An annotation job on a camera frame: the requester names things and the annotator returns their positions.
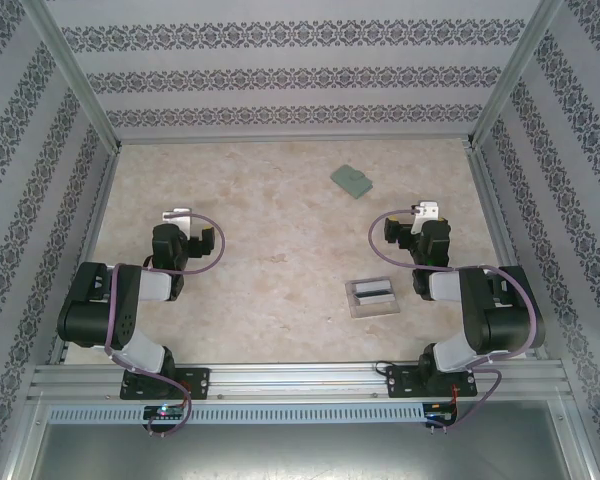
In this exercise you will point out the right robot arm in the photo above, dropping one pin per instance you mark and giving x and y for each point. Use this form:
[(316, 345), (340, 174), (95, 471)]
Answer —
[(505, 320)]

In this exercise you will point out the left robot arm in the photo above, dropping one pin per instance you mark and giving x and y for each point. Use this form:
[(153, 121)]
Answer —
[(95, 310)]

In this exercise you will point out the clear acrylic card tray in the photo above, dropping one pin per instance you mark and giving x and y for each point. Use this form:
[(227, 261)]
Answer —
[(375, 309)]

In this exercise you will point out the left controller board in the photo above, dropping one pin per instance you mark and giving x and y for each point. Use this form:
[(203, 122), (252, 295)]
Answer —
[(162, 412)]

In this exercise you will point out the controller board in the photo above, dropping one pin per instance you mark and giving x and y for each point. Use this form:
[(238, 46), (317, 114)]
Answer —
[(440, 415), (162, 412)]

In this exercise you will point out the right controller board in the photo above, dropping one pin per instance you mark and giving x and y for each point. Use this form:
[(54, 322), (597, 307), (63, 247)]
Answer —
[(440, 415)]

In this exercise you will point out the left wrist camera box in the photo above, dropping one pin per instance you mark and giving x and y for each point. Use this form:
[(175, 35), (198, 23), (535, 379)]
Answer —
[(176, 216)]

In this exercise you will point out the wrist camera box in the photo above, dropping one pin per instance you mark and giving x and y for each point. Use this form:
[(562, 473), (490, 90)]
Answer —
[(176, 216), (427, 209)]

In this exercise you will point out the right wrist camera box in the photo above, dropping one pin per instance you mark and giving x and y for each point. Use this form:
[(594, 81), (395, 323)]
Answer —
[(427, 209)]

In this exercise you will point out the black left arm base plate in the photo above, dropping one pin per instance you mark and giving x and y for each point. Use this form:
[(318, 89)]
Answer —
[(195, 382)]

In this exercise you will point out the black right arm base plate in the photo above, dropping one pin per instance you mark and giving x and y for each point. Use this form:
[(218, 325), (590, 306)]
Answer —
[(402, 382)]

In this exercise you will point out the aluminium mounting rail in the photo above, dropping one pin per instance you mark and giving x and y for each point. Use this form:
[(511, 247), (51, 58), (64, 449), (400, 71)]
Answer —
[(290, 380)]

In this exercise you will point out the aluminium frame post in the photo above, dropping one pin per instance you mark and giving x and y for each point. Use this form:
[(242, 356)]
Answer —
[(80, 85), (510, 85)]

